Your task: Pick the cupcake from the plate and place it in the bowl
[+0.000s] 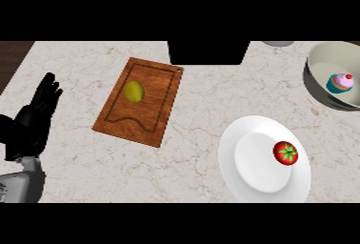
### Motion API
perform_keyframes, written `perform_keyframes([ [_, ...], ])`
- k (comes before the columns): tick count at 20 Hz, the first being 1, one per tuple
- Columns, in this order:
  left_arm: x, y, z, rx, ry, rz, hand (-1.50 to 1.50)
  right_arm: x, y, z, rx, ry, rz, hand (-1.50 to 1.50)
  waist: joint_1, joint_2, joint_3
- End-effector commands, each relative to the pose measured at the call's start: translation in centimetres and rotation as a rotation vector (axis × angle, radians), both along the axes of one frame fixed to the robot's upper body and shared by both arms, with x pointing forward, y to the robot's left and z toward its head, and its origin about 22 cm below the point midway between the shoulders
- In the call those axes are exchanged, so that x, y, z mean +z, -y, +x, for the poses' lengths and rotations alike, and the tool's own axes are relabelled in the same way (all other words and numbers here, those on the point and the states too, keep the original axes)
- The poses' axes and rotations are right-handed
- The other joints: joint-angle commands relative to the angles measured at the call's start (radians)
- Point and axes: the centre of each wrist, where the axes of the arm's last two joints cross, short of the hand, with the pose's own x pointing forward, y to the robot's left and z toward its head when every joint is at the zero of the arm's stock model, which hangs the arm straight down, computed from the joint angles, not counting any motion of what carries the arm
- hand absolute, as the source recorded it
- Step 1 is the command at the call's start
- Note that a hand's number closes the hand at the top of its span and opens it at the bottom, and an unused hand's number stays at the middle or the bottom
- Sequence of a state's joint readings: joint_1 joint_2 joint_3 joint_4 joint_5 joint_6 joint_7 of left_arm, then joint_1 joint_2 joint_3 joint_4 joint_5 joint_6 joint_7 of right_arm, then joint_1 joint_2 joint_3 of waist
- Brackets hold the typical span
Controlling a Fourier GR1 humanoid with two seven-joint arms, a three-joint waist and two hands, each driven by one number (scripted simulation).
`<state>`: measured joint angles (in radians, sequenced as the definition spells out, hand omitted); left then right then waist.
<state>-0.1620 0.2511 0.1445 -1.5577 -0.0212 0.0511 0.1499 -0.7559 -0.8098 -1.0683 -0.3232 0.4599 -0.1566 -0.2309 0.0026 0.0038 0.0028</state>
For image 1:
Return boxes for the yellow lemon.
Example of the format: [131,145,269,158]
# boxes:
[122,80,145,104]

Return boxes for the brown wooden cutting board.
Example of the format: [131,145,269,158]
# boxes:
[90,56,186,149]

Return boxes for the pink cupcake with cherry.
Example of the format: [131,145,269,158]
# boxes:
[325,72,356,95]

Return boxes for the grey bowl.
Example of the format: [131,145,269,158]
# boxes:
[302,41,360,112]

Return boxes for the black appliance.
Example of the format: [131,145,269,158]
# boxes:
[165,41,252,66]

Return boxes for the grey round object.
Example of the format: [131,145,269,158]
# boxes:
[260,41,295,49]

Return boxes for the red tomato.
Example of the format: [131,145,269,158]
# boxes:
[271,141,300,167]

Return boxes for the white plate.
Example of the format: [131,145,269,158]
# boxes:
[217,114,313,204]

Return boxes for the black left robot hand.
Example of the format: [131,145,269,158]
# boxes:
[0,71,65,162]

